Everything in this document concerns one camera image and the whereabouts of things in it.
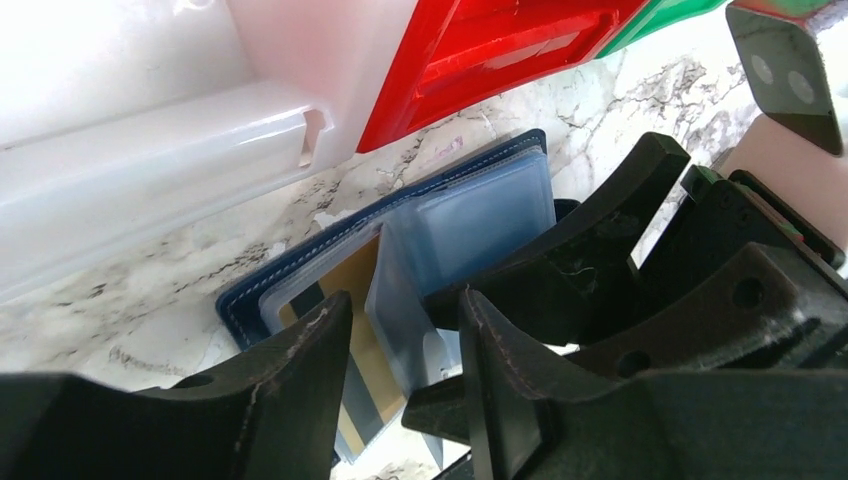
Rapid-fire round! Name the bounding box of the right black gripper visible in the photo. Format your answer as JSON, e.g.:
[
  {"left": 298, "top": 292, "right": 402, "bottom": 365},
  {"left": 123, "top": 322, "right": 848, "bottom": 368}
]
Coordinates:
[{"left": 402, "top": 132, "right": 847, "bottom": 445}]

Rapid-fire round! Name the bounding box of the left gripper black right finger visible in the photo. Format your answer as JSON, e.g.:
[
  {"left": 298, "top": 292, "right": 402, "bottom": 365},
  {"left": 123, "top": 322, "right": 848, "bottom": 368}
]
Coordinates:
[{"left": 459, "top": 290, "right": 847, "bottom": 479}]

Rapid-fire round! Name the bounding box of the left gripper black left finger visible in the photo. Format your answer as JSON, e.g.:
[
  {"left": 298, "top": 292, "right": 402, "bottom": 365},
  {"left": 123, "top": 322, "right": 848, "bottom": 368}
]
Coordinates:
[{"left": 1, "top": 291, "right": 352, "bottom": 479}]

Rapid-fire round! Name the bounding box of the navy blue card holder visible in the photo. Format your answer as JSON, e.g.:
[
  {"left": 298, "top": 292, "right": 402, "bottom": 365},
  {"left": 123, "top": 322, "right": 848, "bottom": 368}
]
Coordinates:
[{"left": 216, "top": 129, "right": 556, "bottom": 440}]

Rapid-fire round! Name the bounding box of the green plastic bin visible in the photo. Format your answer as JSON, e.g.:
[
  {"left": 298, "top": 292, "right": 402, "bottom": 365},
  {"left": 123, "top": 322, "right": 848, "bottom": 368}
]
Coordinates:
[{"left": 596, "top": 0, "right": 725, "bottom": 59}]

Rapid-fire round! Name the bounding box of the white plastic bin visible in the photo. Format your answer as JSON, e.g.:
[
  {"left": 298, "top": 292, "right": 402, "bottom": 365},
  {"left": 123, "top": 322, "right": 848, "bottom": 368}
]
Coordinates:
[{"left": 1, "top": 1, "right": 415, "bottom": 300}]

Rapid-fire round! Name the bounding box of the red plastic bin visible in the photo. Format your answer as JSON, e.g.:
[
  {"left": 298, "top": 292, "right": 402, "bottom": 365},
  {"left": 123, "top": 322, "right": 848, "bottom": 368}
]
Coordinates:
[{"left": 357, "top": 0, "right": 646, "bottom": 153}]

